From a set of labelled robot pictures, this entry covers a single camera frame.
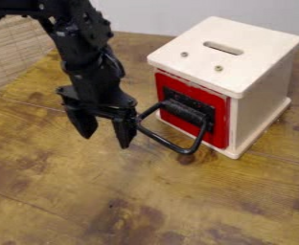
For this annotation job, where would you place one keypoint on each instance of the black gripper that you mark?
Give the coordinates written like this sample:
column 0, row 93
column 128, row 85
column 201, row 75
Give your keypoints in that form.
column 80, row 34

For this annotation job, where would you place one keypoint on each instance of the black metal drawer handle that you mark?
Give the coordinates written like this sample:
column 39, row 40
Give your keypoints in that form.
column 193, row 111

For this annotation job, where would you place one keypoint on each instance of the red drawer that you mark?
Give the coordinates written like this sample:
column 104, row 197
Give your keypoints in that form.
column 203, row 100

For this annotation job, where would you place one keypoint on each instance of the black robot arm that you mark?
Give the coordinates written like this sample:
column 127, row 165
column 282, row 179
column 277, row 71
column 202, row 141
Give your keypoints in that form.
column 46, row 11

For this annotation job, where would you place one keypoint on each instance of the white wooden box cabinet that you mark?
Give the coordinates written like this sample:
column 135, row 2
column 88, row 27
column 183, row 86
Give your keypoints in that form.
column 233, row 66

